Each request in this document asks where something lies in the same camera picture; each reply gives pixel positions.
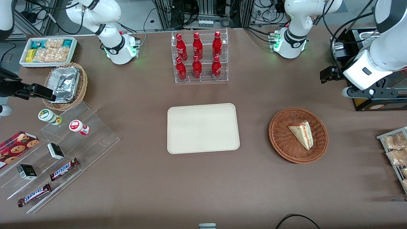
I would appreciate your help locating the red cookie box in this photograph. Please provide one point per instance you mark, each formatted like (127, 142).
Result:
(17, 146)

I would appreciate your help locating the black food warmer cabinet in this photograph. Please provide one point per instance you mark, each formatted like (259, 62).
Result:
(391, 104)

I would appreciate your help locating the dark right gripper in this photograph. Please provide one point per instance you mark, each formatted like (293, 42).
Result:
(7, 85)

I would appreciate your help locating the snickers chocolate bar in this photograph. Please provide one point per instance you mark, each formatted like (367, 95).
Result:
(34, 195)
(63, 169)

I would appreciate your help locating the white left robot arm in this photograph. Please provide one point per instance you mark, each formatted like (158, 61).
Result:
(295, 19)

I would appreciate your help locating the white power strip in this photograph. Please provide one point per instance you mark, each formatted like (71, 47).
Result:
(205, 23)

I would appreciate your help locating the oval tan wicker basket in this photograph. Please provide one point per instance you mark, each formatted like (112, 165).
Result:
(82, 86)

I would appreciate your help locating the grey device at table edge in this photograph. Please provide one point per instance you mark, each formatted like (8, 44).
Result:
(207, 226)

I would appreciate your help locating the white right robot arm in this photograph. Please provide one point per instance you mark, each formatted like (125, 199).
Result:
(111, 47)

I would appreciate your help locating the clear acrylic bottle rack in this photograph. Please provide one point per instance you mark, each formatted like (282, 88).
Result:
(205, 81)

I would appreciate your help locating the triangular sandwich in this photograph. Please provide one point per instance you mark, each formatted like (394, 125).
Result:
(303, 135)

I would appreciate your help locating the yellow snack packet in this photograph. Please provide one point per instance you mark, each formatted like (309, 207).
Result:
(30, 55)

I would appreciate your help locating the round brown wicker basket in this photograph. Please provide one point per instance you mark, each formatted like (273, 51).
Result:
(283, 140)

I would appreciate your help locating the small black box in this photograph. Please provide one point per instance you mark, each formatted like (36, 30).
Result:
(27, 171)
(55, 151)

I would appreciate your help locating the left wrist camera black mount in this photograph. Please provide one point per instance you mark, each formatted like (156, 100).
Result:
(378, 93)

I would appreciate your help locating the beige plastic tray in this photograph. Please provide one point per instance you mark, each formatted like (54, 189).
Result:
(203, 128)

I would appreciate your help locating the bagged fried snack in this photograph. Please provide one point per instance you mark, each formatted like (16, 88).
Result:
(396, 141)
(397, 157)
(405, 184)
(404, 172)

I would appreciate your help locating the teal snack packet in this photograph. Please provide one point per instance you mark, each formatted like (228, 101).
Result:
(37, 44)
(67, 43)

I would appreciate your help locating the green lid yogurt bottle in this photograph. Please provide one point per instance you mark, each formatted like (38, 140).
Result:
(47, 116)

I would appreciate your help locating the silver foil container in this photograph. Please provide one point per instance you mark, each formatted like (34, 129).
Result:
(63, 84)

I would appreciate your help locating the clear acrylic stepped stand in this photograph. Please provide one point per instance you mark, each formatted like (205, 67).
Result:
(95, 140)

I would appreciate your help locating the red lid yogurt bottle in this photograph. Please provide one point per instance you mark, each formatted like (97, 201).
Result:
(78, 126)

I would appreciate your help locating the clear bag of crackers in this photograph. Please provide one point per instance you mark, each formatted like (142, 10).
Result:
(43, 55)
(60, 54)
(54, 43)

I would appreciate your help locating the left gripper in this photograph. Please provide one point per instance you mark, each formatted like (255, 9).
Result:
(337, 72)

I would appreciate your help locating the red cola bottle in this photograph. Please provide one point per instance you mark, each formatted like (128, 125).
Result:
(217, 44)
(181, 47)
(197, 68)
(181, 70)
(197, 46)
(216, 68)

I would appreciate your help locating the white rectangular snack bin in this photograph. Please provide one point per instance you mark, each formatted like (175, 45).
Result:
(23, 63)

